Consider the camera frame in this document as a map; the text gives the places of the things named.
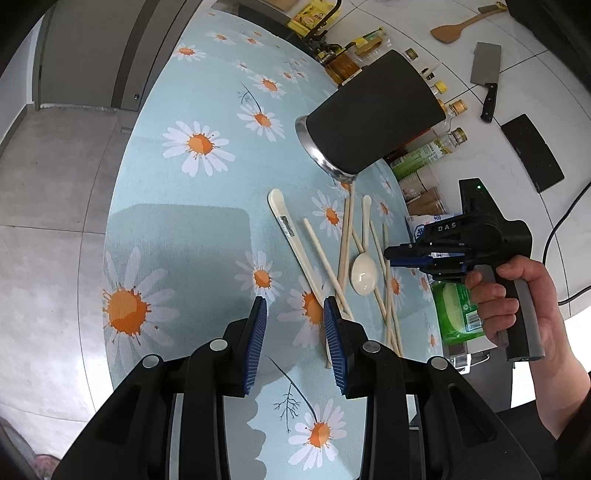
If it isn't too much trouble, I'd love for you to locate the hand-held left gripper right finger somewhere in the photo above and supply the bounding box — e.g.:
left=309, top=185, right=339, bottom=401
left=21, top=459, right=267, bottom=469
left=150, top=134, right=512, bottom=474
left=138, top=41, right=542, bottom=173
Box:
left=322, top=295, right=544, bottom=480

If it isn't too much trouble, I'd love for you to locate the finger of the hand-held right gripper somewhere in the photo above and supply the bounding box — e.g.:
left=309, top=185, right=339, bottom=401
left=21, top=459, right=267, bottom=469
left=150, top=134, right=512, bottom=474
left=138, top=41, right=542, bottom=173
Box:
left=383, top=240, right=472, bottom=261
left=390, top=257, right=467, bottom=282

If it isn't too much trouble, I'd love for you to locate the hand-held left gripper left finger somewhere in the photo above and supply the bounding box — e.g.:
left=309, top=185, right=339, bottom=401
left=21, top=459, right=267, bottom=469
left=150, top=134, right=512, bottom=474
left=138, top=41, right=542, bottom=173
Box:
left=51, top=295, right=269, bottom=480

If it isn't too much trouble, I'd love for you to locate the white ceramic soup spoon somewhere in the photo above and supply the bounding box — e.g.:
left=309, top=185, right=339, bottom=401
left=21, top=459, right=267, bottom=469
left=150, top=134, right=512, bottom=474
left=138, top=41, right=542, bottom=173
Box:
left=350, top=195, right=380, bottom=295

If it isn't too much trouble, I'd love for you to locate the cream chopstick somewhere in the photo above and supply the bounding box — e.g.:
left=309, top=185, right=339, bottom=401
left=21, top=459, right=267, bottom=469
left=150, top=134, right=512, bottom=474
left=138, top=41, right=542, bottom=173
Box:
left=302, top=218, right=355, bottom=320

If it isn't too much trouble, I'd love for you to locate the long white spoon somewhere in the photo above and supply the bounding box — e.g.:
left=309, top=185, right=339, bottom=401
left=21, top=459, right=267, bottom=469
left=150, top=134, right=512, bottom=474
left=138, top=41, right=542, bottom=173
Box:
left=267, top=188, right=334, bottom=370

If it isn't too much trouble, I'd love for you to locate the black cylindrical utensil holder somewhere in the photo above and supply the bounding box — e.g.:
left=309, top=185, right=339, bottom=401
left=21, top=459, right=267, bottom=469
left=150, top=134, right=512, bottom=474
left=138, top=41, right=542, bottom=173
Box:
left=295, top=49, right=447, bottom=181

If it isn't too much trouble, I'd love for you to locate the person's right forearm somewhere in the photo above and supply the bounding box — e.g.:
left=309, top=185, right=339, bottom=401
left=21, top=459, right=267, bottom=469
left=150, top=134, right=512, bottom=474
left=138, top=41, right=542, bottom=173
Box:
left=526, top=339, right=591, bottom=437

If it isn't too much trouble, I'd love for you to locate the person's right hand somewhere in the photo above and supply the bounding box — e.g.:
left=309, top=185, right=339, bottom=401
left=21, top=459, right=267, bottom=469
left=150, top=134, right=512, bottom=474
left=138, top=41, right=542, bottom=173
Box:
left=464, top=257, right=576, bottom=366

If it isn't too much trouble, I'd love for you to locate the white blue-print packet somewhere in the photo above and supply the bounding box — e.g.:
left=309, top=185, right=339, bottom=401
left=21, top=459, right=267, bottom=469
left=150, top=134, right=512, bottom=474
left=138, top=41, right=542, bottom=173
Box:
left=406, top=214, right=437, bottom=246

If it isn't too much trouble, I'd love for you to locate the green packet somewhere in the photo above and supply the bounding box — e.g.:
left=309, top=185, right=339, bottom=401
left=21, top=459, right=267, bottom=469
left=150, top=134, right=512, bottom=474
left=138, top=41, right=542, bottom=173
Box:
left=430, top=280, right=487, bottom=348

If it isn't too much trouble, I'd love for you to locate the row of condiment bottles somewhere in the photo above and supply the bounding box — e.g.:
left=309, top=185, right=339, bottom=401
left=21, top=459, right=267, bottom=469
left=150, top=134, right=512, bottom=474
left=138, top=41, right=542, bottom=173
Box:
left=318, top=28, right=469, bottom=219

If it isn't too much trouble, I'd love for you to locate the blue daisy-print tablecloth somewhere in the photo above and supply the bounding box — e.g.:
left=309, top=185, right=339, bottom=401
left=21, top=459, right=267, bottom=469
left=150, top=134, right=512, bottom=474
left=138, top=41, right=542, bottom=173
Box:
left=102, top=10, right=447, bottom=480

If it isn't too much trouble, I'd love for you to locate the wooden spatula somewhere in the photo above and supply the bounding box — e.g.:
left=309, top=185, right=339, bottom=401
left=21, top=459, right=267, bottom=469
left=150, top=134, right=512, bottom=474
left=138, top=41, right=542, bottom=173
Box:
left=430, top=8, right=509, bottom=45

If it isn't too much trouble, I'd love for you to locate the person's dark clothing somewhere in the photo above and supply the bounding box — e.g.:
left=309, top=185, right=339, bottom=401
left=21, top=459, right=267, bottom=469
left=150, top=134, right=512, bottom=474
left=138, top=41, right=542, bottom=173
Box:
left=496, top=401, right=591, bottom=480

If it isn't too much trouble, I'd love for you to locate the black range hood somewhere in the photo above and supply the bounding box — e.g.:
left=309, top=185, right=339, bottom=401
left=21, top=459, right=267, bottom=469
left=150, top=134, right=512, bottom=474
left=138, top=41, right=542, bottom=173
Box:
left=505, top=0, right=591, bottom=49

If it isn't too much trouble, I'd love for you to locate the yellow cooking oil jug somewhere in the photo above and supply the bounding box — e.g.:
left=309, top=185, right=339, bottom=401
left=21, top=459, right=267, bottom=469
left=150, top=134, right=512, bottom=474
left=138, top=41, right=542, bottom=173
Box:
left=288, top=0, right=341, bottom=36

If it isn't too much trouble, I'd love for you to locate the grey door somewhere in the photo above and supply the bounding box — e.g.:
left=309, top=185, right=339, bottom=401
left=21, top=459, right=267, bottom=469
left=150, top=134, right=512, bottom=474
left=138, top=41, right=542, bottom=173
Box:
left=31, top=0, right=209, bottom=112

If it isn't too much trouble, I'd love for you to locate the black cable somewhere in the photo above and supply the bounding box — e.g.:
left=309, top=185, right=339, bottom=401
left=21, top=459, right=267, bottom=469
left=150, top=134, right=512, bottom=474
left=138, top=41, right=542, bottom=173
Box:
left=542, top=182, right=591, bottom=306

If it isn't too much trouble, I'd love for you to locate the black wall socket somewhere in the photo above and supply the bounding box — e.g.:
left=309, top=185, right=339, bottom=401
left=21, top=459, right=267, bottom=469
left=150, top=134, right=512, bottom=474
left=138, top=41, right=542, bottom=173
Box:
left=501, top=113, right=565, bottom=193

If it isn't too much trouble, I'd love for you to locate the steel cleaver with black handle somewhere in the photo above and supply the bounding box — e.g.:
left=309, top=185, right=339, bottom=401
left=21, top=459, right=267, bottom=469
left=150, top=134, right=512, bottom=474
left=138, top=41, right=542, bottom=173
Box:
left=470, top=42, right=502, bottom=124

